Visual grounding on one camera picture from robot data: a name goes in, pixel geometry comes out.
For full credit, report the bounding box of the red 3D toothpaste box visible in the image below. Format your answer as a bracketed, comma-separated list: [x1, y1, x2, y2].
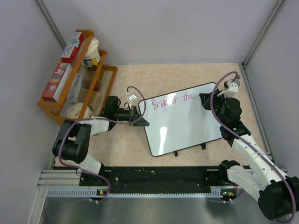
[42, 62, 72, 102]

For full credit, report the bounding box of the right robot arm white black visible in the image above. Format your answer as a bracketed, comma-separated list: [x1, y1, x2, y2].
[199, 89, 299, 223]

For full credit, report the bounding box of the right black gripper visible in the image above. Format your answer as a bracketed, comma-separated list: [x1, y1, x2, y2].
[200, 89, 228, 126]

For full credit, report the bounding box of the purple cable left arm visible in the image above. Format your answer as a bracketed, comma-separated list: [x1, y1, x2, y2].
[58, 85, 148, 203]

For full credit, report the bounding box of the red white toothpaste box upper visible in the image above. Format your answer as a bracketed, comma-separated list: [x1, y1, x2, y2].
[61, 32, 85, 63]

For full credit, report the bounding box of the clear plastic box on shelf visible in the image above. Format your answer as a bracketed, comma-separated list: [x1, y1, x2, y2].
[66, 73, 83, 103]

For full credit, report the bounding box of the white crumpled bag lower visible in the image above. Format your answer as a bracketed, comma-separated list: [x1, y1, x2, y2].
[66, 102, 92, 119]

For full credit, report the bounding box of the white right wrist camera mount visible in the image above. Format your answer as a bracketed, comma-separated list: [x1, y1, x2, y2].
[218, 80, 239, 98]

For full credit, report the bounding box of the white whiteboard black frame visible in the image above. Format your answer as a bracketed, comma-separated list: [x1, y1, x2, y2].
[138, 82, 222, 157]

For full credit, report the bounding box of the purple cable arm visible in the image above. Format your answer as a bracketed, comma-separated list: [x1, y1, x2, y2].
[58, 85, 148, 203]
[210, 71, 296, 222]

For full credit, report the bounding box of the orange wooden shelf rack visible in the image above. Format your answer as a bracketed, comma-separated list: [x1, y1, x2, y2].
[37, 30, 117, 126]

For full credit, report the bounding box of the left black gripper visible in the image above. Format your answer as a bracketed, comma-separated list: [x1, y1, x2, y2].
[114, 105, 149, 127]

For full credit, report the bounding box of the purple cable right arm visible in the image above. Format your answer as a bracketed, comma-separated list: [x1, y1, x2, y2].
[210, 71, 296, 222]

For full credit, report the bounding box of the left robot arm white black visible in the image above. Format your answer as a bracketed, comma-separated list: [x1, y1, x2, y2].
[52, 96, 150, 185]

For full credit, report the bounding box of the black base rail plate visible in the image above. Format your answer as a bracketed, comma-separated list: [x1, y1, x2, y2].
[79, 165, 236, 194]

